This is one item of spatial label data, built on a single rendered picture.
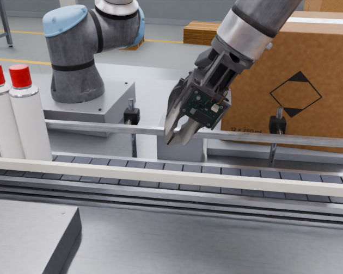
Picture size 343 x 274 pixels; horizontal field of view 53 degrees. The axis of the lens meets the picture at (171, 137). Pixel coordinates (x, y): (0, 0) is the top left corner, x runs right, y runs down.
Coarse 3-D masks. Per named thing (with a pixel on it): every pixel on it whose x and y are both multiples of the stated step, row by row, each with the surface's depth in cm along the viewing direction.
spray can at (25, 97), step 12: (12, 72) 60; (24, 72) 61; (12, 84) 62; (24, 84) 62; (12, 96) 62; (24, 96) 62; (36, 96) 63; (24, 108) 63; (36, 108) 64; (24, 120) 64; (36, 120) 65; (24, 132) 65; (36, 132) 66; (24, 144) 67; (36, 144) 67; (48, 144) 69; (36, 156) 68; (48, 156) 70
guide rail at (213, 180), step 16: (0, 160) 66; (16, 160) 66; (32, 160) 66; (96, 176) 65; (112, 176) 64; (128, 176) 64; (144, 176) 63; (160, 176) 63; (176, 176) 62; (192, 176) 62; (208, 176) 62; (224, 176) 62; (240, 176) 62; (304, 192) 60; (320, 192) 60; (336, 192) 59
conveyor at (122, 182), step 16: (64, 160) 72; (80, 160) 72; (96, 160) 72; (112, 160) 72; (16, 176) 68; (32, 176) 67; (48, 176) 67; (64, 176) 67; (80, 176) 67; (256, 176) 67; (272, 176) 67; (288, 176) 67; (304, 176) 67; (320, 176) 68; (336, 176) 67; (208, 192) 63; (224, 192) 63; (240, 192) 63; (256, 192) 63; (272, 192) 63; (288, 192) 63
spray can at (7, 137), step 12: (0, 72) 62; (0, 84) 63; (0, 96) 62; (0, 108) 63; (12, 108) 65; (0, 120) 65; (12, 120) 66; (0, 132) 66; (12, 132) 66; (0, 144) 67; (12, 144) 67; (12, 156) 69; (24, 156) 70
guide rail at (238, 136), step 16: (64, 128) 70; (80, 128) 69; (96, 128) 69; (112, 128) 68; (128, 128) 68; (144, 128) 67; (160, 128) 67; (176, 128) 67; (304, 144) 64; (320, 144) 64; (336, 144) 63
